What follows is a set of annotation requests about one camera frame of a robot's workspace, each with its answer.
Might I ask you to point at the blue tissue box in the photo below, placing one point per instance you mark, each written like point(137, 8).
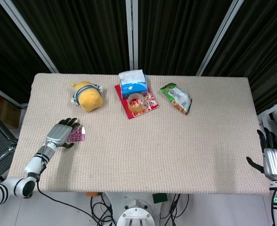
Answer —
point(133, 87)

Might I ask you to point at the green block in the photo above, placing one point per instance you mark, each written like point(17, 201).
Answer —
point(160, 198)

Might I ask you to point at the yellow plush toy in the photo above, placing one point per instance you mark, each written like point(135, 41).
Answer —
point(90, 99)

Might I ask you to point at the black curtain panel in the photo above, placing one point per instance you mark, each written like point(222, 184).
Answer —
point(2, 58)
point(176, 35)
point(265, 47)
point(81, 35)

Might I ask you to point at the orange block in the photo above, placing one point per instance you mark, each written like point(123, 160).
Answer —
point(91, 194)

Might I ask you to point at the brown cardboard box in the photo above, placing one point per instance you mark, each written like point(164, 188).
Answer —
point(6, 113)

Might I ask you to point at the green snack bag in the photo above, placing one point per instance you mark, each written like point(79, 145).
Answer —
point(178, 97)

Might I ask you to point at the red spiral notebook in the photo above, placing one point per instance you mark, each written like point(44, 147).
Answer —
point(152, 103)

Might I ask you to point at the grey aluminium partition post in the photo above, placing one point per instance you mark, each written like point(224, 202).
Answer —
point(219, 35)
point(131, 35)
point(31, 35)

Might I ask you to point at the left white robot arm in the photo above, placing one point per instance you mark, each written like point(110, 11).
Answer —
point(34, 162)

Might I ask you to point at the pink patterned sachet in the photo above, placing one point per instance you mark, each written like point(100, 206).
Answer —
point(76, 136)

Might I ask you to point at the clear cup of snacks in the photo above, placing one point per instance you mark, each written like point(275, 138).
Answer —
point(136, 102)

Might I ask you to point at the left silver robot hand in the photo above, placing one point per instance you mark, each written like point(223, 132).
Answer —
point(57, 134)

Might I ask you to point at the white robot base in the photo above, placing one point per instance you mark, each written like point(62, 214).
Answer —
point(137, 212)

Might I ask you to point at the beige woven tablecloth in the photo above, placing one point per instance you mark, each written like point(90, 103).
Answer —
point(152, 153)

